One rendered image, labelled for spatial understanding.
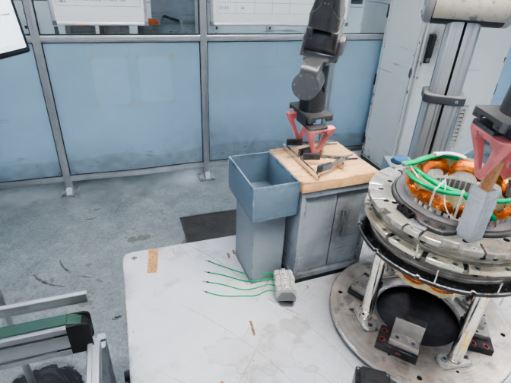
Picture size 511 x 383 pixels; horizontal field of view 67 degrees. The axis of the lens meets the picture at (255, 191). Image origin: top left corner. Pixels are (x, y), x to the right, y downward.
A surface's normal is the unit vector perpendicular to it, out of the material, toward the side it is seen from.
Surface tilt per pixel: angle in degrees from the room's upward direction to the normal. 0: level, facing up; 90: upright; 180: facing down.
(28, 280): 0
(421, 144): 90
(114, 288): 0
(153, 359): 0
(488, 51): 90
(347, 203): 90
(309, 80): 94
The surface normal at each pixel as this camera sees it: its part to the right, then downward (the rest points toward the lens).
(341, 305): 0.04, -0.87
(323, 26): -0.35, 0.76
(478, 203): -0.94, 0.14
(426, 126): -0.31, 0.46
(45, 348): 0.32, 0.48
